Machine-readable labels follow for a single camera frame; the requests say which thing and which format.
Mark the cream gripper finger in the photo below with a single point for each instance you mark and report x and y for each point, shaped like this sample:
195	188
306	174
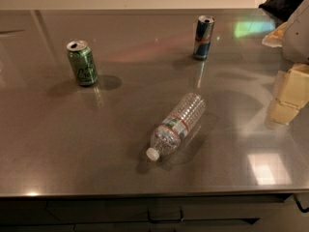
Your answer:
290	95
275	38

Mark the green soda can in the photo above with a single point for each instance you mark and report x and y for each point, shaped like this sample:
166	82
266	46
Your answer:
82	62

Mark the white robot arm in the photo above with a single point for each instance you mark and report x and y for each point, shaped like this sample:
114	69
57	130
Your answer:
295	45

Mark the blue silver energy drink can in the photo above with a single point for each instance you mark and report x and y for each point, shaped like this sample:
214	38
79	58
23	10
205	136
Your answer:
203	35

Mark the clear plastic water bottle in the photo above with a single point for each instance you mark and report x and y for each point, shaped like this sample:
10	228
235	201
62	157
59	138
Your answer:
171	132

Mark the black bag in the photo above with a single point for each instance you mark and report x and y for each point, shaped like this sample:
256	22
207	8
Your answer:
282	9

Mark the black handle at right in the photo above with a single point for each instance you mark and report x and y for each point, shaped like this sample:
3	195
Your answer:
302	202

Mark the black drawer handle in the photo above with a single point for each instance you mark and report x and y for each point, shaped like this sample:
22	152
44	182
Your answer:
157	217

